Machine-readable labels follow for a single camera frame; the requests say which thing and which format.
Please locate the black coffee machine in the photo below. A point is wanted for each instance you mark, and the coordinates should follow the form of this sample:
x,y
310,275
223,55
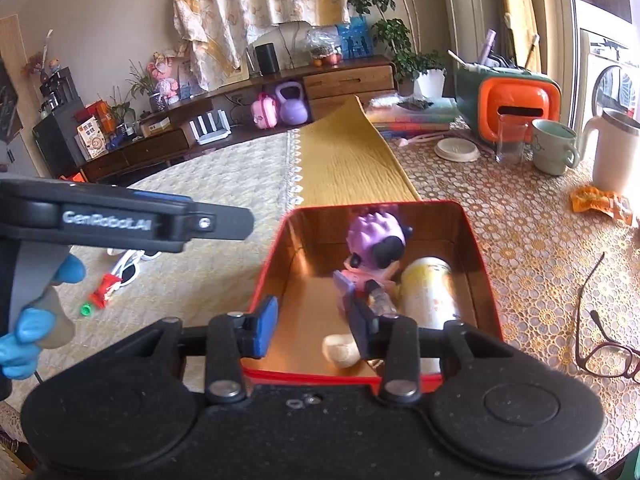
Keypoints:
x,y
57,91

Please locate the wooden drawer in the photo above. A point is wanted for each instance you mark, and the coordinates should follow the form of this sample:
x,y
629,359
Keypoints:
x,y
350,80
327,106

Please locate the dark red eyeglasses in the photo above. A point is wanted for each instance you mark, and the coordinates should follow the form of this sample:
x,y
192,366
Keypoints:
x,y
608,344

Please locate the orange snack wrapper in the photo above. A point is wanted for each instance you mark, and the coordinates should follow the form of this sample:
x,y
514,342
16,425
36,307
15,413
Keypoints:
x,y
595,202

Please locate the red orange packet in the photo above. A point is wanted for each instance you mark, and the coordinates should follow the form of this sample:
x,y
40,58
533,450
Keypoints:
x,y
100,110

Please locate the yellow cardboard box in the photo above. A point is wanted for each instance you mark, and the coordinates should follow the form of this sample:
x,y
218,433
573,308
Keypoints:
x,y
155,126

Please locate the white yellow can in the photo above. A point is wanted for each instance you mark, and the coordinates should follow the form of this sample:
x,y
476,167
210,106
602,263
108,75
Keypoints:
x,y
430,290

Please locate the dark wooden cabinet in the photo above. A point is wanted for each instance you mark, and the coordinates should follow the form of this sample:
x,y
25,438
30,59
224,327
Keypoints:
x,y
150,147

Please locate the pale green mug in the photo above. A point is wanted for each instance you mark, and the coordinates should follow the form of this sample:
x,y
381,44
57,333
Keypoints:
x,y
550,152

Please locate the white plant pot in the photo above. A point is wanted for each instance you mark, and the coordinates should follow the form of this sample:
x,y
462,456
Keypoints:
x,y
431,84

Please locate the cream quilted table mat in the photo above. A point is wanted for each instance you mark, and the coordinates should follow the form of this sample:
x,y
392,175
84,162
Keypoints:
x,y
210,175

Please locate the white sunglasses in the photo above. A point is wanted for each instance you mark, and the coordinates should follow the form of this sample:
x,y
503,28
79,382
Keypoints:
x,y
131,266

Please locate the red tin box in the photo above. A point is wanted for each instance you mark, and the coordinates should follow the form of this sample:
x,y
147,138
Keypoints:
x,y
310,310

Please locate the clear drinking glass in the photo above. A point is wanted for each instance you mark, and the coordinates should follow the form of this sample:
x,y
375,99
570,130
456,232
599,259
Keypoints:
x,y
512,140

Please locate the yellow curtain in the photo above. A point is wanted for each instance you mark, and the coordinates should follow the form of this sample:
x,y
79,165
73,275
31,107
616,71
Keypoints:
x,y
520,10

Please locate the orange crate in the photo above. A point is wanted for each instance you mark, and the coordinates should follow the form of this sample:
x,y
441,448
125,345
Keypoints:
x,y
71,176

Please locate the red toy with green cap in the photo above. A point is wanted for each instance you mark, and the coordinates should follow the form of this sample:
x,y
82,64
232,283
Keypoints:
x,y
106,287

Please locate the pink silver tube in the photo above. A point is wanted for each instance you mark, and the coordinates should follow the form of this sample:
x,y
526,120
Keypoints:
x,y
380,302

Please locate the beige standing air conditioner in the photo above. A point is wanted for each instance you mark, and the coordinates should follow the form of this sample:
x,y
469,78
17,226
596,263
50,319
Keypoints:
x,y
470,5

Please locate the purple haired doll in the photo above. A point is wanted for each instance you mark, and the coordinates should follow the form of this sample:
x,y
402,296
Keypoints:
x,y
370,232

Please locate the printed snack box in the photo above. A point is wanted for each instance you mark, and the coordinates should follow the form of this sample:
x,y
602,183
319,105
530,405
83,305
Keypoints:
x,y
92,139

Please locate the clear plastic fruit bag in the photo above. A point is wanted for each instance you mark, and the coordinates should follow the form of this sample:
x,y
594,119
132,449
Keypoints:
x,y
322,45

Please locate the green orange desk organizer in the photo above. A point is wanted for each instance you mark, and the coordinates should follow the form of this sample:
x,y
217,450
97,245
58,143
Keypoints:
x,y
505,95

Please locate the pink plush doll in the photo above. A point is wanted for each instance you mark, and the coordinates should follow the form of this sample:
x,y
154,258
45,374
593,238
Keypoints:
x,y
167,75

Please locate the tall green plant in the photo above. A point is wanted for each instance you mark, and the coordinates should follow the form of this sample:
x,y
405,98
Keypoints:
x,y
400,35

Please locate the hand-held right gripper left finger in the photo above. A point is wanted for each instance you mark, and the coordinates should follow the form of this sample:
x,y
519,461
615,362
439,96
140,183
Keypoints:
x,y
267,325

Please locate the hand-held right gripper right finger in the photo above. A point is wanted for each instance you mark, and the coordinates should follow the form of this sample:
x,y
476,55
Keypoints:
x,y
360,330

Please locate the white round lid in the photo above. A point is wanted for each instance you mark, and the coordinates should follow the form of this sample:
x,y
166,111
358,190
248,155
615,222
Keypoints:
x,y
455,150

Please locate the lilac tube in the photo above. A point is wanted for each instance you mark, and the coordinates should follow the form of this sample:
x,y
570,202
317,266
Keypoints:
x,y
488,45

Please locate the yellow table runner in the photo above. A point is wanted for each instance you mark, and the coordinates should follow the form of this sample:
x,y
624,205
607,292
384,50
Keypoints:
x,y
345,160

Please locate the person's left hand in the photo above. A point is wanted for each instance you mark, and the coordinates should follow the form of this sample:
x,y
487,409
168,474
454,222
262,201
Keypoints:
x,y
20,355

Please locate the small potted plant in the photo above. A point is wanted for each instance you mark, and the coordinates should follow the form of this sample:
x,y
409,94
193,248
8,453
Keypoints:
x,y
156,101

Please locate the blue bag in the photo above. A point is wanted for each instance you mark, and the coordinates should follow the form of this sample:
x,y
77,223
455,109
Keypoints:
x,y
356,35

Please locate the washing machine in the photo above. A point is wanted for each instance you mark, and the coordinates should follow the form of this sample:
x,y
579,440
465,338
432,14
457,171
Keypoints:
x,y
610,80

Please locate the floral cream cloth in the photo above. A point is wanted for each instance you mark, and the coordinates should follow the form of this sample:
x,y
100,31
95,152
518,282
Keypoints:
x,y
240,0

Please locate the beige lace tablecloth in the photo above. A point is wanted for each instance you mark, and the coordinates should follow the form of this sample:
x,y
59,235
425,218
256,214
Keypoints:
x,y
525,250

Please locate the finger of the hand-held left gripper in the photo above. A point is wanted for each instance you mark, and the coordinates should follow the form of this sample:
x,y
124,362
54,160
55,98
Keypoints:
x,y
165,196
220,222

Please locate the stack of books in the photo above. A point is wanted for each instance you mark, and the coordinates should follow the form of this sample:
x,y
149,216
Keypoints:
x,y
415,120

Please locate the black side cabinet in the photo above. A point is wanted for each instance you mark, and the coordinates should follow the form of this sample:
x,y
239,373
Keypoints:
x,y
57,145

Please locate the white router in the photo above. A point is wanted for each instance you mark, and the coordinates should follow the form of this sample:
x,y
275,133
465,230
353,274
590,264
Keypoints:
x,y
212,132

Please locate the small purple block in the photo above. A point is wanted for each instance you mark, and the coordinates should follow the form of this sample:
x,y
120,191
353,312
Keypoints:
x,y
342,285

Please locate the black speaker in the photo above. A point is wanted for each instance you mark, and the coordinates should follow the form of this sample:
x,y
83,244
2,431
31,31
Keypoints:
x,y
267,58

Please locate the purple kettlebell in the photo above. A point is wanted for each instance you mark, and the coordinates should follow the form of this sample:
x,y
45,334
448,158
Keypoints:
x,y
291,107

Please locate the white marbled board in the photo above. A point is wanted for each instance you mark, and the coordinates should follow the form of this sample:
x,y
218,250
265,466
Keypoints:
x,y
290,35

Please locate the pink toy case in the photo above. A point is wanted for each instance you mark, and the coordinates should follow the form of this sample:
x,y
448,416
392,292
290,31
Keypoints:
x,y
265,111

